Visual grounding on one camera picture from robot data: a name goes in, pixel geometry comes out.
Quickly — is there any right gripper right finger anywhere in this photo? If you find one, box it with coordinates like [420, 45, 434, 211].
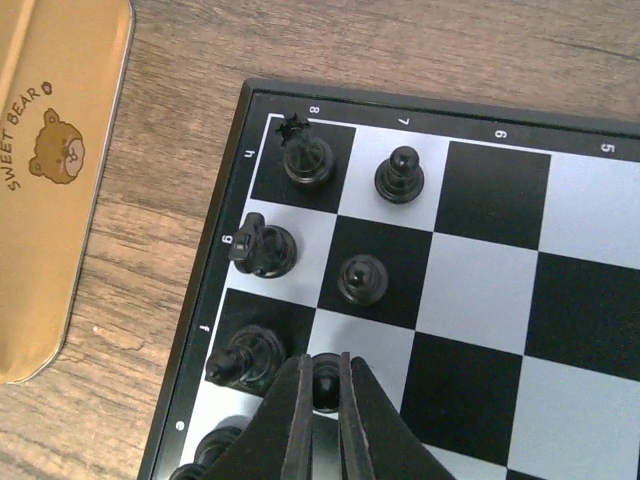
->
[338, 352, 453, 480]

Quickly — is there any yellow metal tin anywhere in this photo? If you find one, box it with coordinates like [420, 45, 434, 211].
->
[1, 1, 135, 384]

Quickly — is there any black king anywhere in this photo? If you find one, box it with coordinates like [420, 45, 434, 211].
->
[169, 426, 243, 480]

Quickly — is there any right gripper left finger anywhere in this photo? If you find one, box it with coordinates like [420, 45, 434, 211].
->
[203, 354, 313, 479]

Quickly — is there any black white chessboard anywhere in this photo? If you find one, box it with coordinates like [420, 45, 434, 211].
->
[139, 78, 639, 479]

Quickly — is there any black knight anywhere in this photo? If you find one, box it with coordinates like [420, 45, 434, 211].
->
[228, 212, 298, 279]

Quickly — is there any black pawn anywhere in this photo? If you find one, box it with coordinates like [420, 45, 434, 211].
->
[312, 353, 340, 413]
[374, 146, 424, 204]
[337, 254, 389, 306]

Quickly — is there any black rook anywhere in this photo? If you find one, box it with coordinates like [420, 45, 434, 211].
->
[275, 113, 336, 188]

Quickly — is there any black bishop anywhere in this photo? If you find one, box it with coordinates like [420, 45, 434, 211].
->
[204, 324, 287, 395]

